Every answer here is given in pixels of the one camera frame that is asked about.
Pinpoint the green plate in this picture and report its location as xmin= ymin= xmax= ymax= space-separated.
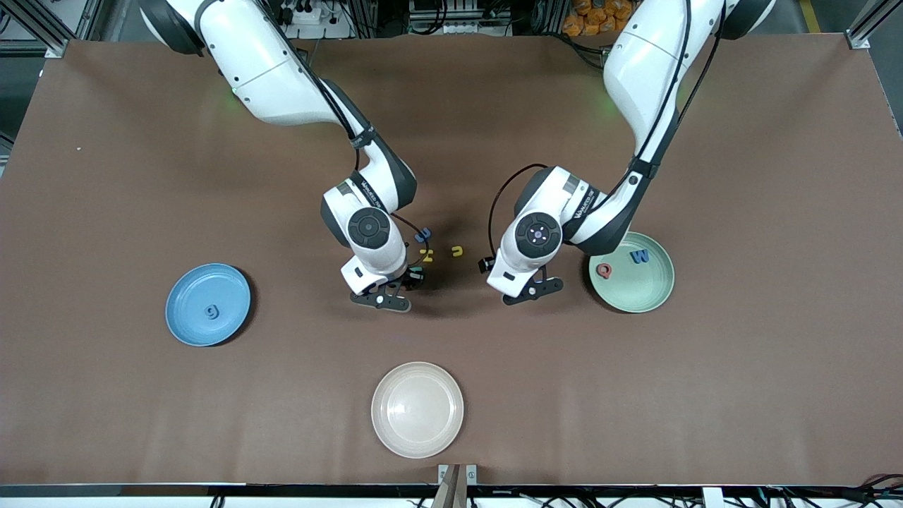
xmin=588 ymin=231 xmax=675 ymax=313

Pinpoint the beige plate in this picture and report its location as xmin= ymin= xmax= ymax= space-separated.
xmin=371 ymin=362 xmax=465 ymax=459

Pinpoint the blue plate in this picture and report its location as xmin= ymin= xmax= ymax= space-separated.
xmin=165 ymin=263 xmax=252 ymax=347

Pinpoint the black equipment rack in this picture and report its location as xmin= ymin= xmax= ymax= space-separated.
xmin=409 ymin=0 xmax=509 ymax=36

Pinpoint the orange bag pile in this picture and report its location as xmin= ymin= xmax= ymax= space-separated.
xmin=562 ymin=0 xmax=639 ymax=37

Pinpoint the white power strip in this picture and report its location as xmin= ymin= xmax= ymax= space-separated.
xmin=279 ymin=0 xmax=322 ymax=25

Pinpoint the brown table cover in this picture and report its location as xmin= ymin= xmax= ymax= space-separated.
xmin=0 ymin=34 xmax=903 ymax=488

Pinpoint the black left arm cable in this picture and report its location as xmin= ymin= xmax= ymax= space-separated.
xmin=488 ymin=0 xmax=727 ymax=263

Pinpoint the small metal bracket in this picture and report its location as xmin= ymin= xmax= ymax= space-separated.
xmin=437 ymin=464 xmax=478 ymax=488

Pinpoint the tan vertical post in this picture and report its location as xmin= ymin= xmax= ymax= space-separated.
xmin=430 ymin=466 xmax=468 ymax=508

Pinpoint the black table edge rail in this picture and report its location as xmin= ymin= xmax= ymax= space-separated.
xmin=0 ymin=483 xmax=903 ymax=508

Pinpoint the tangled cable bundle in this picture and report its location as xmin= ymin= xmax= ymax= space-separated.
xmin=758 ymin=473 xmax=903 ymax=508

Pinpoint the aluminium frame profile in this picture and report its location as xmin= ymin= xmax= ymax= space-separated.
xmin=0 ymin=0 xmax=92 ymax=59
xmin=847 ymin=0 xmax=903 ymax=50

